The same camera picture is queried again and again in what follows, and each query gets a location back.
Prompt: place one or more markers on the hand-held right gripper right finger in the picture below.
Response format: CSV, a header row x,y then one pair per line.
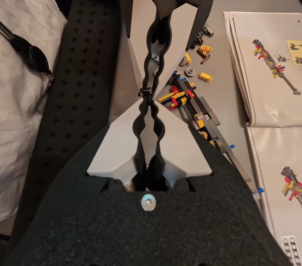
x,y
186,152

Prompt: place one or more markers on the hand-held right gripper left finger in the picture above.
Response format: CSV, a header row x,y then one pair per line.
x,y
111,152

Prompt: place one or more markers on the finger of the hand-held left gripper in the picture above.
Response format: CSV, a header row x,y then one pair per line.
x,y
139,23
181,35

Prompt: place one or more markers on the long grey Technic assembly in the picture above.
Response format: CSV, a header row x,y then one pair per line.
x,y
203,117

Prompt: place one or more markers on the black lego connector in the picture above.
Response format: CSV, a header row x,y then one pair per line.
x,y
146,92

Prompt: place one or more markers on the lego instruction booklet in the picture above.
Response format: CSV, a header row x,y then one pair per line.
x,y
271,82

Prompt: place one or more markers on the pile of lego beams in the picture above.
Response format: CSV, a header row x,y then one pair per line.
x,y
203,49

